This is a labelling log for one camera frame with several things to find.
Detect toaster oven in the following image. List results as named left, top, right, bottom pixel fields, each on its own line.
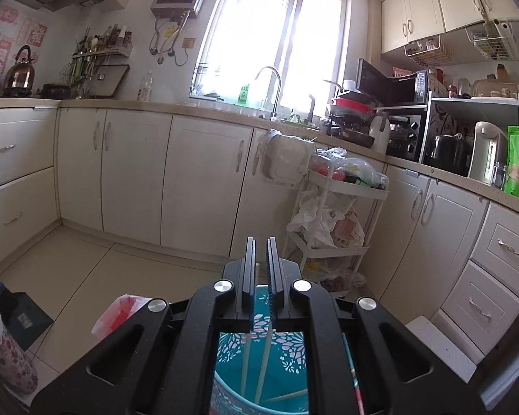
left=386, top=112, right=425, bottom=162

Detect bagged groceries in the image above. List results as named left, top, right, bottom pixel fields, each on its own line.
left=309, top=147, right=390, bottom=189

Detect single beige chopstick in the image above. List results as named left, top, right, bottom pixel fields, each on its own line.
left=241, top=263, right=260, bottom=395

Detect clear plastic bottle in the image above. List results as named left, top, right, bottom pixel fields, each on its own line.
left=137, top=71, right=154, bottom=103

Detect bundle of beige chopsticks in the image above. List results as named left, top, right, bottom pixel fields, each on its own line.
left=253, top=329, right=309, bottom=404

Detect black sill rack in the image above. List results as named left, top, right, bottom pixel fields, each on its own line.
left=192, top=63, right=226, bottom=98

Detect white electric water boiler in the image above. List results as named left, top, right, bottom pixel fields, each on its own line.
left=467, top=121, right=509, bottom=185

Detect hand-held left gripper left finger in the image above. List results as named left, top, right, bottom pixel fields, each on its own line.
left=30, top=237, right=257, bottom=415

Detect steel kettle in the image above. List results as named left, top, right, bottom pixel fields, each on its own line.
left=3, top=45, right=38, bottom=96

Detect red checked plastic tablecloth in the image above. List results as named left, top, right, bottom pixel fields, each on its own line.
left=91, top=294, right=366, bottom=415

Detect black pot on shelf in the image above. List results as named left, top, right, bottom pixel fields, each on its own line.
left=430, top=134, right=471, bottom=174

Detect white hanging trash bin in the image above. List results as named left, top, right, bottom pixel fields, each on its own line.
left=263, top=131, right=315, bottom=189

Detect stack of pans with red lid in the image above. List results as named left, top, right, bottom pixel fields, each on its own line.
left=324, top=79, right=388, bottom=148

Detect white stool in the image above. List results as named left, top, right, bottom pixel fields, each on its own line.
left=405, top=315, right=490, bottom=382

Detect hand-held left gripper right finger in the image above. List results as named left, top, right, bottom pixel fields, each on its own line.
left=266, top=237, right=488, bottom=415

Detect kitchen window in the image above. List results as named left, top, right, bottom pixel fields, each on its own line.
left=190, top=0, right=359, bottom=113

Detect dark framed cutting board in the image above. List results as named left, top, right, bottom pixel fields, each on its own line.
left=88, top=64, right=131, bottom=98

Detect small glass jar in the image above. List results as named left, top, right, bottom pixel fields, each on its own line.
left=490, top=162, right=508, bottom=189

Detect white counter shelf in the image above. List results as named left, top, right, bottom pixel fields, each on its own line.
left=419, top=95, right=519, bottom=182

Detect water heater hoses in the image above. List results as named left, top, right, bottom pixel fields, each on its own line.
left=150, top=14, right=192, bottom=67

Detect black cooking pot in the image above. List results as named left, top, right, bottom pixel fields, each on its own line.
left=40, top=83, right=72, bottom=99

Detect black box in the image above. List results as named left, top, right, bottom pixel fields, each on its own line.
left=0, top=282, right=55, bottom=351

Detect black microwave oven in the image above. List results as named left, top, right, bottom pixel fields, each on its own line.
left=356, top=58, right=430, bottom=105

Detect white thermos jug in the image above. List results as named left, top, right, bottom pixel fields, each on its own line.
left=368, top=112, right=390, bottom=155

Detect white trolley cart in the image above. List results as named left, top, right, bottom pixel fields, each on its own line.
left=283, top=168, right=390, bottom=295

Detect spice rack with bottles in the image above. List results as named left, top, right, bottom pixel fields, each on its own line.
left=73, top=24, right=133, bottom=55

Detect cream wall cabinets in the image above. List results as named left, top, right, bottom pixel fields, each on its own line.
left=380, top=0, right=519, bottom=55

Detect white wire basket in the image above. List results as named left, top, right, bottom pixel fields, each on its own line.
left=464, top=19, right=519, bottom=62
left=404, top=35, right=455, bottom=68

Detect white plastic bags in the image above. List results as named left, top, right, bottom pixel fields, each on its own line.
left=286, top=189, right=366, bottom=250

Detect hanging kitchen utensils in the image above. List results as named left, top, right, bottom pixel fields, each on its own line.
left=61, top=57, right=110, bottom=96

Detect pink wall posters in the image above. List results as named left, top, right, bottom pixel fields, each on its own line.
left=0, top=3, right=49, bottom=96

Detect floral waste bin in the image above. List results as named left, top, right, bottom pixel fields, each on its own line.
left=0, top=311, right=40, bottom=395

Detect cream kitchen base cabinets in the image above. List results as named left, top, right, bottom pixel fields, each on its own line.
left=0, top=97, right=519, bottom=364

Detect clear lidded food container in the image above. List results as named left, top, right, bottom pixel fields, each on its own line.
left=471, top=78, right=519, bottom=98

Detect white wall shelf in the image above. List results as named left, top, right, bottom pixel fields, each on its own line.
left=71, top=42, right=133, bottom=59

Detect teal perforated utensil holder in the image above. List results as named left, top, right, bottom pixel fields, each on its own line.
left=213, top=285, right=355, bottom=415

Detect chrome sink faucet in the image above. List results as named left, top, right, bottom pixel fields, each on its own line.
left=255, top=66, right=283, bottom=120

